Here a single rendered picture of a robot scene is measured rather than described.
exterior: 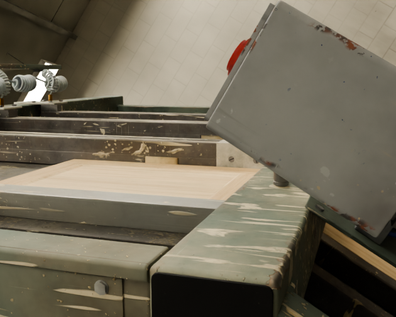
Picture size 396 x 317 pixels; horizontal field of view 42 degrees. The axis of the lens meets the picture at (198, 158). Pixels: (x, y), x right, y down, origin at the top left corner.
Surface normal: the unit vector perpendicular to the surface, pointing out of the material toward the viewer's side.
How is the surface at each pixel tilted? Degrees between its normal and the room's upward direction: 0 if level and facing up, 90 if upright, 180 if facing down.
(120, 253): 59
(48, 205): 90
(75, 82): 90
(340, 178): 90
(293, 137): 90
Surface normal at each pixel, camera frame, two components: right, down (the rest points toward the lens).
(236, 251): 0.00, -0.99
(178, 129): -0.31, 0.15
